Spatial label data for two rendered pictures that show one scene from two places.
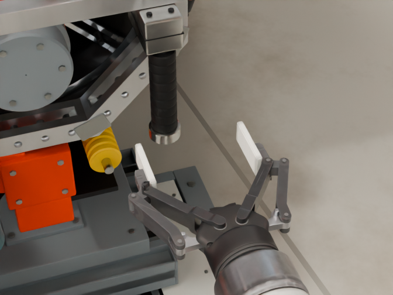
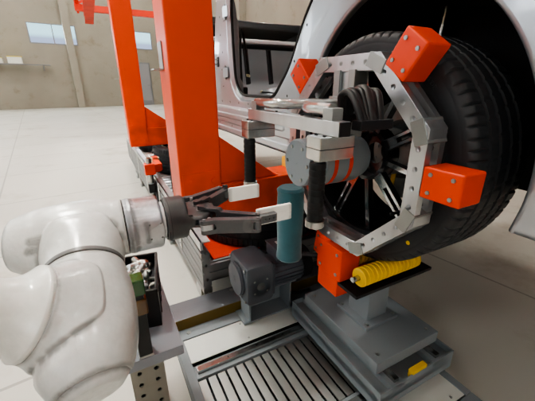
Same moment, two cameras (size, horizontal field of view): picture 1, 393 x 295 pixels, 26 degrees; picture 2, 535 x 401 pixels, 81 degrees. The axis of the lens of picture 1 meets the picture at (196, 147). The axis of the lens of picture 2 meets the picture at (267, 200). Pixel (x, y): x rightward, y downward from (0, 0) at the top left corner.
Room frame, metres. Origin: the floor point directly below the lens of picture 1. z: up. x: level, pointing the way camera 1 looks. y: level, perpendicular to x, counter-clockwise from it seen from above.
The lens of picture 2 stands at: (0.66, -0.57, 1.05)
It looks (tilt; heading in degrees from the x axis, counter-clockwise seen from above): 20 degrees down; 80
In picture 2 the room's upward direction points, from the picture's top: straight up
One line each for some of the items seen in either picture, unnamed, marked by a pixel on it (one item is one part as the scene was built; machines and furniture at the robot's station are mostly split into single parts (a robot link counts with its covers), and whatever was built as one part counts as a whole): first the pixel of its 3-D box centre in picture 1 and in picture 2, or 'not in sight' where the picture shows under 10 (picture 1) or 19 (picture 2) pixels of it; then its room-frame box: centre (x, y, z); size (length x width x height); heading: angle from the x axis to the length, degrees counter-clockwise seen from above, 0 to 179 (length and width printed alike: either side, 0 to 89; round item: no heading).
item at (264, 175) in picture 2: not in sight; (270, 169); (0.90, 0.77, 0.69); 0.52 x 0.17 x 0.35; 18
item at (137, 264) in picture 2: not in sight; (133, 288); (0.41, 0.21, 0.51); 0.20 x 0.14 x 0.13; 99
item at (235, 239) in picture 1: (235, 241); (189, 215); (0.61, -0.04, 0.83); 0.09 x 0.08 x 0.07; 18
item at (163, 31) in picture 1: (154, 16); (329, 145); (0.90, 0.05, 0.93); 0.09 x 0.05 x 0.05; 18
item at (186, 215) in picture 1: (182, 213); (212, 201); (0.65, 0.02, 0.83); 0.11 x 0.01 x 0.04; 58
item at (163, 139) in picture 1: (163, 91); (316, 192); (0.87, 0.04, 0.83); 0.04 x 0.04 x 0.16
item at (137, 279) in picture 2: not in sight; (134, 285); (0.47, 0.04, 0.64); 0.04 x 0.04 x 0.04; 18
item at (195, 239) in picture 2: not in sight; (160, 188); (0.23, 1.87, 0.28); 2.47 x 0.09 x 0.22; 108
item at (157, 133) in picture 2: not in sight; (173, 124); (0.30, 2.60, 0.69); 0.52 x 0.17 x 0.35; 18
